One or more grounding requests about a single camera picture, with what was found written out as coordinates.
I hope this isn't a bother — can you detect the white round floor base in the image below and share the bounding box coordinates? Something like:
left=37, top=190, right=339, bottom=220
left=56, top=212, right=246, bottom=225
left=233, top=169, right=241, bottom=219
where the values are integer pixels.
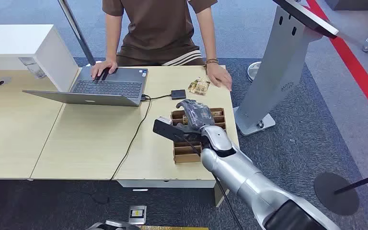
left=246, top=61, right=263, bottom=83

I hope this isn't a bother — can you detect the person's hand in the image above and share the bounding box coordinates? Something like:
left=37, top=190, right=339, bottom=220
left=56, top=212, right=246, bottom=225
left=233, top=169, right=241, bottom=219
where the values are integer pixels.
left=90, top=59, right=119, bottom=81
left=205, top=63, right=233, bottom=92

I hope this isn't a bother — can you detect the clear acrylic holder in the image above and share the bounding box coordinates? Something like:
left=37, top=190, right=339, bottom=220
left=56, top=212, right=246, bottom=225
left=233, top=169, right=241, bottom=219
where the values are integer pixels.
left=18, top=57, right=47, bottom=80

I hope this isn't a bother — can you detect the black slanted pole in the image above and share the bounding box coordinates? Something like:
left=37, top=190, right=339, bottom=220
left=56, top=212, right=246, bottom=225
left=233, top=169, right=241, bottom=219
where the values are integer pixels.
left=57, top=0, right=97, bottom=67

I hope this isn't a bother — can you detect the person's left hand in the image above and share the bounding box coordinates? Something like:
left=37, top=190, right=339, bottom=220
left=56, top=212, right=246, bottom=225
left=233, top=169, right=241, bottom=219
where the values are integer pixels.
left=205, top=63, right=233, bottom=92

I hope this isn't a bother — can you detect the person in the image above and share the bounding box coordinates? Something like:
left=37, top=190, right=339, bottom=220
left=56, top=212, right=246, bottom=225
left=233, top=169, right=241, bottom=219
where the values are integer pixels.
left=90, top=0, right=233, bottom=92

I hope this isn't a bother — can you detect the wooden slotted card holder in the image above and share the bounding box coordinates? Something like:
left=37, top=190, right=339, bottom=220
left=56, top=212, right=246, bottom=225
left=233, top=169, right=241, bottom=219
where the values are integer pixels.
left=170, top=107, right=228, bottom=165

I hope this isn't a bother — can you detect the silver floor socket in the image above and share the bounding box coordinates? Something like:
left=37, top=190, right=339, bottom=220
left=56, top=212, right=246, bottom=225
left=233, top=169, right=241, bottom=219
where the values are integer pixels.
left=128, top=205, right=148, bottom=226

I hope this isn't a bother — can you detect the short black reader cable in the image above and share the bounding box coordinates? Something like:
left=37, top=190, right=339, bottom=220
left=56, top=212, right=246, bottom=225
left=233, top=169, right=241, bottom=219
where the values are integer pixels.
left=141, top=93, right=172, bottom=101

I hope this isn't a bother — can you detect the yellow patterned strip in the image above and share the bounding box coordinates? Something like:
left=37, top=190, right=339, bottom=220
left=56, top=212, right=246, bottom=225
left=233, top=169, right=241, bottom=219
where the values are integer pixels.
left=139, top=225, right=210, bottom=230

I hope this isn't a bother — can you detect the long black power cable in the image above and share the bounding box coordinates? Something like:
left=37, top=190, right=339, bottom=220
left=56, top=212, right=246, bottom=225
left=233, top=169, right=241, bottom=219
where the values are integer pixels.
left=110, top=94, right=153, bottom=181

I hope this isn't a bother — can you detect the white counter box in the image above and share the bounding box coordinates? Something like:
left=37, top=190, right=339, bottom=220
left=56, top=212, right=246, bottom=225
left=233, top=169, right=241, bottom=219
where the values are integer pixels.
left=0, top=24, right=80, bottom=92

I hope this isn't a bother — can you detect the person's right hand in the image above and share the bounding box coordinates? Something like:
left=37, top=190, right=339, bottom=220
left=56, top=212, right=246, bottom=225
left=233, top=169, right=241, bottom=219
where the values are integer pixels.
left=90, top=59, right=119, bottom=81

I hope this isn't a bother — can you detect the silver kiosk stand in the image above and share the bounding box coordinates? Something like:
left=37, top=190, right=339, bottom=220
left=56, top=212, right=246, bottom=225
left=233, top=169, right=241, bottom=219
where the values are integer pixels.
left=233, top=0, right=340, bottom=137

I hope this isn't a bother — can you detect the small black card reader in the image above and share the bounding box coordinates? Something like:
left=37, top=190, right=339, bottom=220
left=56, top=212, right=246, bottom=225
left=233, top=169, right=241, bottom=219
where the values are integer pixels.
left=171, top=89, right=187, bottom=101

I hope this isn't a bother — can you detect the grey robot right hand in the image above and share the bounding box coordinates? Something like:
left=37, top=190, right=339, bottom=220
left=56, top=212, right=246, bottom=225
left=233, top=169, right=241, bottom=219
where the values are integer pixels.
left=175, top=99, right=216, bottom=132

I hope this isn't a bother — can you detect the grey open laptop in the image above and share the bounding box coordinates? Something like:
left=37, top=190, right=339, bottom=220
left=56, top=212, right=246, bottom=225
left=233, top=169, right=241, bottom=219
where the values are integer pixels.
left=22, top=66, right=149, bottom=108

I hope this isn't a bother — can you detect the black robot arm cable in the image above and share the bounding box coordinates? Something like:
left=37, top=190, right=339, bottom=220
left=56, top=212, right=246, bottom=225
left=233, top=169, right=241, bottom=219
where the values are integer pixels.
left=183, top=137, right=245, bottom=230

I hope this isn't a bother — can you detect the black stanchion base disc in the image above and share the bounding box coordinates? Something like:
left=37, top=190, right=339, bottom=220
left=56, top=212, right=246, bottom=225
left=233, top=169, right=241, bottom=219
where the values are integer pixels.
left=313, top=172, right=360, bottom=217

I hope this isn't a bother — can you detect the black stanchion pole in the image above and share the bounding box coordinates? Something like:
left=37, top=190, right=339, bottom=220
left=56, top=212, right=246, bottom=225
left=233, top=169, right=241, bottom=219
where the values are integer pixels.
left=333, top=169, right=368, bottom=195

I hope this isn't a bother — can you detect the light wooden desk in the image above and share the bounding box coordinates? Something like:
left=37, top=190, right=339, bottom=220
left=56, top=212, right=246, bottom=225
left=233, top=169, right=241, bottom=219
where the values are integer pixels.
left=0, top=65, right=241, bottom=208

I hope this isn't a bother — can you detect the stack of patterned cards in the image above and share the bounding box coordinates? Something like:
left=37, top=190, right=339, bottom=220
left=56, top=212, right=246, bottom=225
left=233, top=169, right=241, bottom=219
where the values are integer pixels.
left=187, top=77, right=211, bottom=96

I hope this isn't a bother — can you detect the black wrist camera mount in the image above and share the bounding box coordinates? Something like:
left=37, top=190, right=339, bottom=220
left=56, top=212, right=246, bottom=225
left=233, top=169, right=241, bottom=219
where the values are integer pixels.
left=152, top=116, right=202, bottom=144

